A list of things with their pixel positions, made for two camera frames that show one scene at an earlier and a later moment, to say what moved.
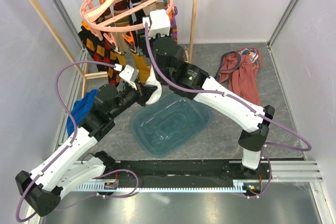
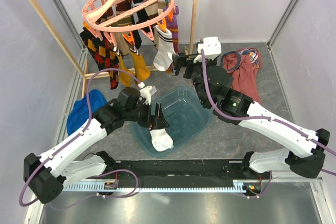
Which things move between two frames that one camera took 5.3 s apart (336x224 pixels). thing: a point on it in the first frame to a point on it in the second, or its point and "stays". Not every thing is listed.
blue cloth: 79,110 stays
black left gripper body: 130,96 to 144,117
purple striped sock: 174,23 stays
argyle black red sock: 103,50 stays
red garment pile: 238,70 stays
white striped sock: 152,80 to 161,139
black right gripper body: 157,35 to 194,70
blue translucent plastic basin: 164,127 stays
